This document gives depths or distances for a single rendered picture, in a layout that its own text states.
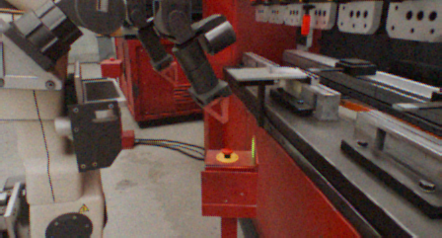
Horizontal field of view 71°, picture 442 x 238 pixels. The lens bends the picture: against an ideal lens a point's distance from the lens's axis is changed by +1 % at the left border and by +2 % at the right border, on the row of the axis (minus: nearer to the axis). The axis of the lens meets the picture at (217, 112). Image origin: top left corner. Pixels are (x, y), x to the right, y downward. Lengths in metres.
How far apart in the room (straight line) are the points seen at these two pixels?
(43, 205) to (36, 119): 0.20
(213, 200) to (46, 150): 0.45
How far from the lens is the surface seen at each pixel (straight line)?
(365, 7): 0.88
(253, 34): 2.09
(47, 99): 0.77
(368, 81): 1.33
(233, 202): 0.92
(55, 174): 0.80
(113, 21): 0.56
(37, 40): 0.57
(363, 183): 0.76
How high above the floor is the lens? 1.24
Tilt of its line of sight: 19 degrees down
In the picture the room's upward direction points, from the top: straight up
